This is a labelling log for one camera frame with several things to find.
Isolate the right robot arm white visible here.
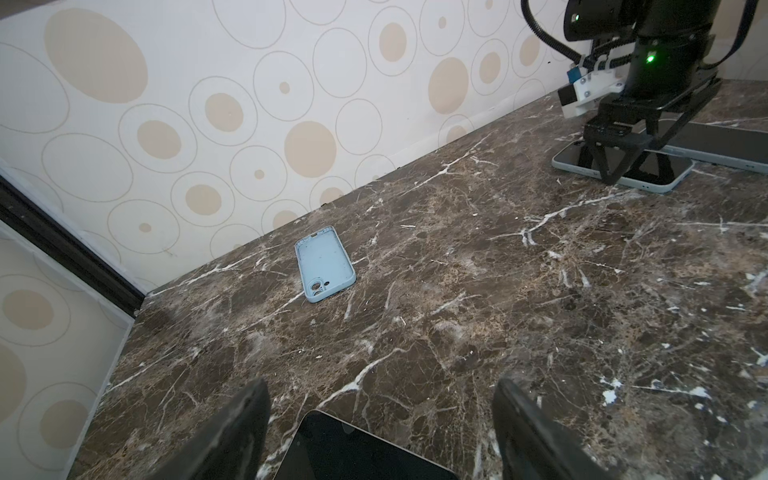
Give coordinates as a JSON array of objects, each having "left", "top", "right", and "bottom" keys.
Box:
[{"left": 520, "top": 1, "right": 767, "bottom": 193}]

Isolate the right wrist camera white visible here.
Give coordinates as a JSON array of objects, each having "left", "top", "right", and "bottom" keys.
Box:
[{"left": 557, "top": 57, "right": 625, "bottom": 119}]

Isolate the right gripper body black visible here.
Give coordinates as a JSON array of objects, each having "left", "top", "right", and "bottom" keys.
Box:
[{"left": 583, "top": 74, "right": 722, "bottom": 150}]

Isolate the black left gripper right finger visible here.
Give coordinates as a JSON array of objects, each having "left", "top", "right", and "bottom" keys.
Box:
[{"left": 492, "top": 378, "right": 610, "bottom": 480}]

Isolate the blue phone black screen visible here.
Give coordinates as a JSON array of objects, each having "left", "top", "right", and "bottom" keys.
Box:
[{"left": 563, "top": 142, "right": 692, "bottom": 187}]

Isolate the light blue case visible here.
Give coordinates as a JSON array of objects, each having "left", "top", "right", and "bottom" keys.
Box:
[
  {"left": 294, "top": 226, "right": 357, "bottom": 303},
  {"left": 550, "top": 139, "right": 696, "bottom": 195},
  {"left": 650, "top": 118, "right": 768, "bottom": 175}
]

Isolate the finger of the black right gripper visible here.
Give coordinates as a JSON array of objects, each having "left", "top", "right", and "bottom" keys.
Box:
[{"left": 584, "top": 144, "right": 648, "bottom": 185}]

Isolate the black corner frame post left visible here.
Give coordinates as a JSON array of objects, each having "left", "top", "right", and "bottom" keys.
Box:
[{"left": 1, "top": 177, "right": 146, "bottom": 318}]

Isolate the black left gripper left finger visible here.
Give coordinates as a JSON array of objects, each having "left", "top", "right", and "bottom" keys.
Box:
[{"left": 150, "top": 379, "right": 271, "bottom": 479}]

